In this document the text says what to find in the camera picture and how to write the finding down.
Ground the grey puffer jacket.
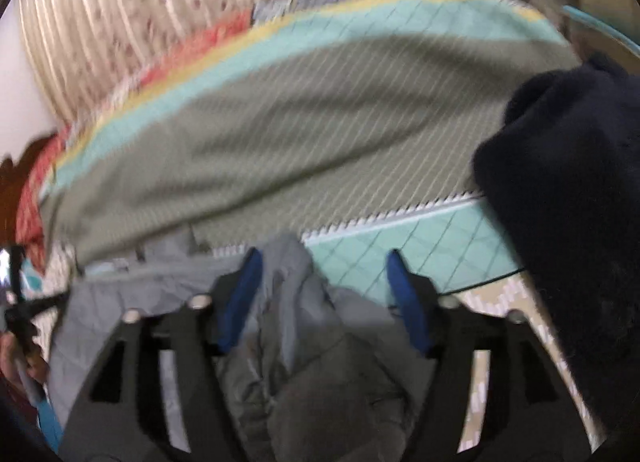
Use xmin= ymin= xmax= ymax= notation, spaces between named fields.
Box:
xmin=49 ymin=235 xmax=434 ymax=461

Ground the red floral pillow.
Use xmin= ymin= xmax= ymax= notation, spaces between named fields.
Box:
xmin=15 ymin=130 xmax=68 ymax=274

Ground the multicolour patterned bed quilt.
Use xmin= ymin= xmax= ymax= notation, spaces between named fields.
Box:
xmin=37 ymin=0 xmax=601 ymax=452

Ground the carved brown wooden headboard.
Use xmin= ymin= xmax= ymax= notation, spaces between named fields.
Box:
xmin=0 ymin=134 xmax=53 ymax=245

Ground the dark navy garment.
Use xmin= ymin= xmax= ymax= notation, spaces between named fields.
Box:
xmin=473 ymin=54 xmax=639 ymax=432

